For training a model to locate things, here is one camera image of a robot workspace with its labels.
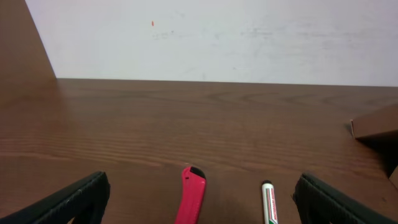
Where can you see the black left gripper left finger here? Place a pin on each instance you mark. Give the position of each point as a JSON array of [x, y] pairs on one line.
[[84, 201]]

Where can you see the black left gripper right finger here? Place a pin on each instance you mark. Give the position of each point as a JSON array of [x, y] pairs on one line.
[[319, 203]]

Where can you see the brown cardboard box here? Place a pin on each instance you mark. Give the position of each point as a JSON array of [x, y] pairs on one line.
[[378, 130]]

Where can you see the red utility knife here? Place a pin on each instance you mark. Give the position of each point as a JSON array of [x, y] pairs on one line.
[[193, 190]]

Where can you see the black cap whiteboard marker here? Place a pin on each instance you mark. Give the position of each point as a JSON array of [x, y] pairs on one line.
[[269, 203]]

